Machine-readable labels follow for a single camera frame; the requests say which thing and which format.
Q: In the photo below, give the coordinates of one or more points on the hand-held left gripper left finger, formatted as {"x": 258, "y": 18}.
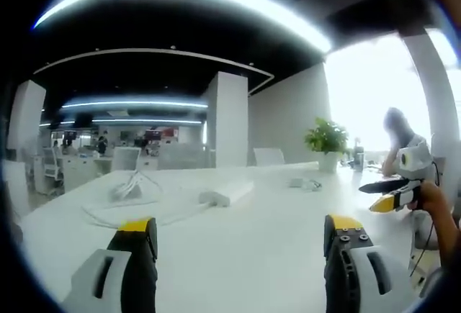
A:
{"x": 97, "y": 273}

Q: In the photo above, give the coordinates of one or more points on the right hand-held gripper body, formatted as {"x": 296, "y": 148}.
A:
{"x": 417, "y": 158}

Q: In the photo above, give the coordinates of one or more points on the small white adapter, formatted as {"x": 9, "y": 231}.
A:
{"x": 296, "y": 182}

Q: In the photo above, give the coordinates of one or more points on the green potted plant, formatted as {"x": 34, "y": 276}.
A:
{"x": 328, "y": 140}

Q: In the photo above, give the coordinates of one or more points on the person's right hand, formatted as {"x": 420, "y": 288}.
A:
{"x": 434, "y": 198}

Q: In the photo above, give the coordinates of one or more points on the white mesh office chair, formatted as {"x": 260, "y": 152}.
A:
{"x": 125, "y": 158}
{"x": 53, "y": 169}
{"x": 268, "y": 156}

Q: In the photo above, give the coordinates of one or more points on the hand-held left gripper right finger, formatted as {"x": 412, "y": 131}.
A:
{"x": 363, "y": 270}

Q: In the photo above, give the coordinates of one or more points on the long white box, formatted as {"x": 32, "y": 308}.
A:
{"x": 237, "y": 189}

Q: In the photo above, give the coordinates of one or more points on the white desk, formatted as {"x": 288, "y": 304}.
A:
{"x": 237, "y": 248}

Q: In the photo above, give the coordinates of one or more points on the white charger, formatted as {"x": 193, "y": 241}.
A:
{"x": 215, "y": 198}

